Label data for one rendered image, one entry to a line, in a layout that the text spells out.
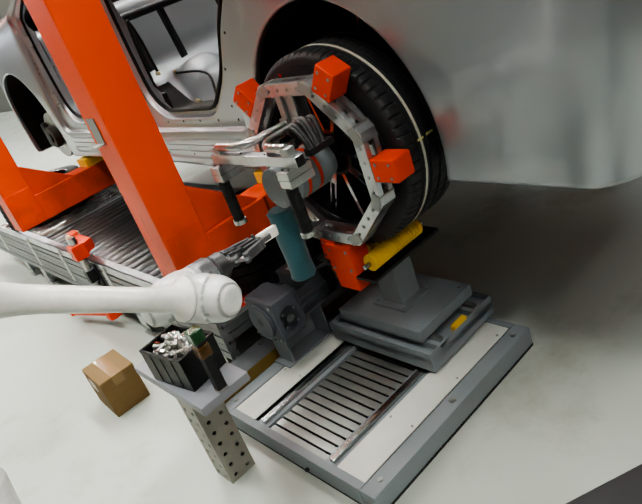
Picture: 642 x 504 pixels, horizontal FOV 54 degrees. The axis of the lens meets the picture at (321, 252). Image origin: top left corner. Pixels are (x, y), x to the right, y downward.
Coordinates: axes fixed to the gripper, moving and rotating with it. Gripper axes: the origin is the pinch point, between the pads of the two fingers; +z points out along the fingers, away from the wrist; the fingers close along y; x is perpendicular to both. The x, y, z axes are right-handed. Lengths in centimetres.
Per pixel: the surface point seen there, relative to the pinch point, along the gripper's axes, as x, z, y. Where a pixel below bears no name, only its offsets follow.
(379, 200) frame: -3.2, 28.8, 16.9
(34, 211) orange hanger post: -8, 30, -247
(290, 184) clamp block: 11.6, 7.1, 8.1
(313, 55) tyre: 39, 38, 0
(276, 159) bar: 17.8, 10.2, 2.3
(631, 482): -50, -4, 90
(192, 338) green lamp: -16.8, -28.3, -9.3
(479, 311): -62, 63, 16
